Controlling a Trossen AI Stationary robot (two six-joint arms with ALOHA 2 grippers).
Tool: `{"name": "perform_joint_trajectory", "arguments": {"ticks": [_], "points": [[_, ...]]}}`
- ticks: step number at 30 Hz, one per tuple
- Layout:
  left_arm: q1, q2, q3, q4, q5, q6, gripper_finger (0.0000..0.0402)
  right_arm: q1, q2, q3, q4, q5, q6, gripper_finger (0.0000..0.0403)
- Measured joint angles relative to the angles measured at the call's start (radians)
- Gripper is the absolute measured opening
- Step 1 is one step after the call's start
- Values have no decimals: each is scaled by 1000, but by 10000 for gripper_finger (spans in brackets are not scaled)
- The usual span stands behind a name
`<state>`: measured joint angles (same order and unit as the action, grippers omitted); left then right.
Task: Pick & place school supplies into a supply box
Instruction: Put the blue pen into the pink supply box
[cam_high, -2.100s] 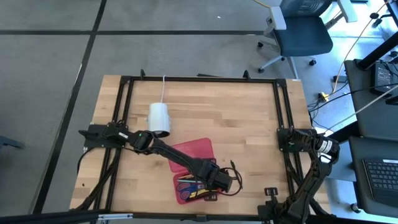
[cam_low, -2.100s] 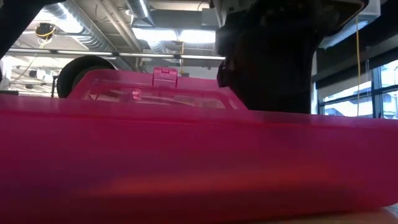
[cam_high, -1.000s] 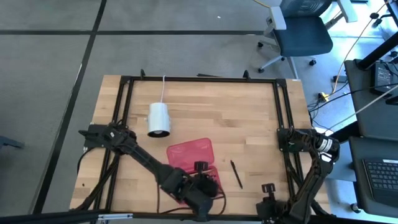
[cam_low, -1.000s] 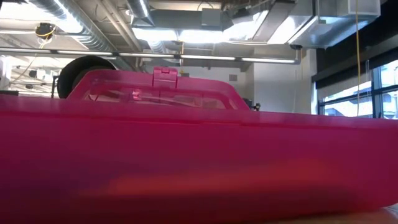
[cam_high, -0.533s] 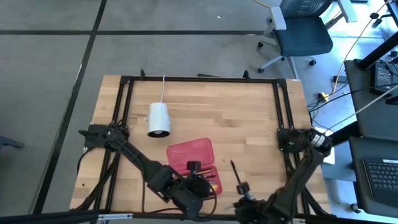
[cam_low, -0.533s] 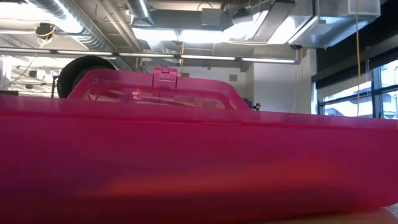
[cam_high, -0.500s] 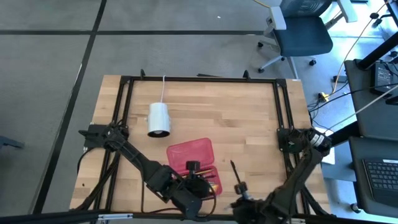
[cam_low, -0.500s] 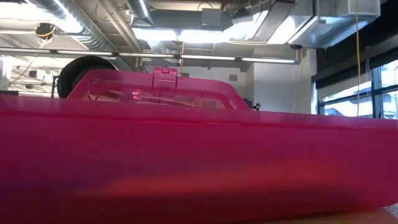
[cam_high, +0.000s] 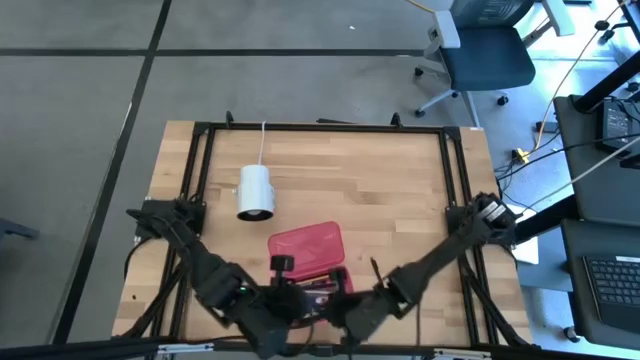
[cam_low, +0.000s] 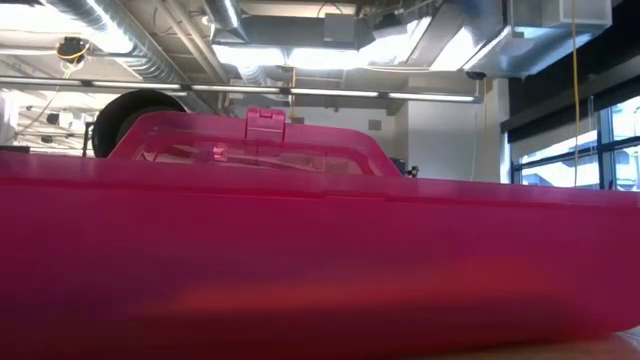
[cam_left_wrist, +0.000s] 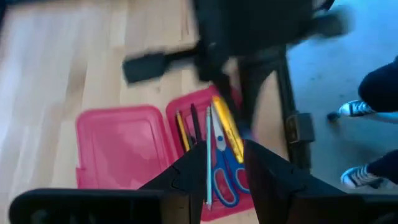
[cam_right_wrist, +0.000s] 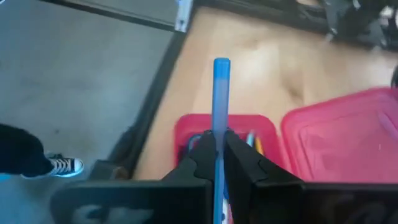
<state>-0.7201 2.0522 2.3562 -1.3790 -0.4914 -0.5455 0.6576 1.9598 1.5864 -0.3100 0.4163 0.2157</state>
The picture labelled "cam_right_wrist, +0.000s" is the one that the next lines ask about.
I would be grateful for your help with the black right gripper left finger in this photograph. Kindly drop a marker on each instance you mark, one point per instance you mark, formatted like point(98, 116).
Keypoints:
point(186, 199)

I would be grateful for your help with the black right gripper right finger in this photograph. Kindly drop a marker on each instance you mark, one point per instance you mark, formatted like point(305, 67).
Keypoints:
point(264, 199)

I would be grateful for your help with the yellow pencil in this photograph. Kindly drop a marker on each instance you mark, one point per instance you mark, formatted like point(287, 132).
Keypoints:
point(259, 145)

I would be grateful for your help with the pink-red plastic supply box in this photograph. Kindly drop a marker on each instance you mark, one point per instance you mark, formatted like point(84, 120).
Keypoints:
point(335, 140)

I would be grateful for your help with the blue pen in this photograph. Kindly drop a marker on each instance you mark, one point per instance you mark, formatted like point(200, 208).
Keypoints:
point(221, 93)

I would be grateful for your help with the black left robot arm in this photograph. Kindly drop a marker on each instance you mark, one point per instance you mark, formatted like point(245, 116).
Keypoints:
point(357, 21)

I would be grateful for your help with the person's shoe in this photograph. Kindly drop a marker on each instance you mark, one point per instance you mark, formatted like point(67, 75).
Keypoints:
point(63, 166)

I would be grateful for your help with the person's leg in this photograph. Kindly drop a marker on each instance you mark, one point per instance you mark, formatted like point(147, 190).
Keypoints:
point(21, 149)

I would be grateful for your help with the silver frame bracket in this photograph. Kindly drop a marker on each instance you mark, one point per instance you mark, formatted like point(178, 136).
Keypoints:
point(183, 15)

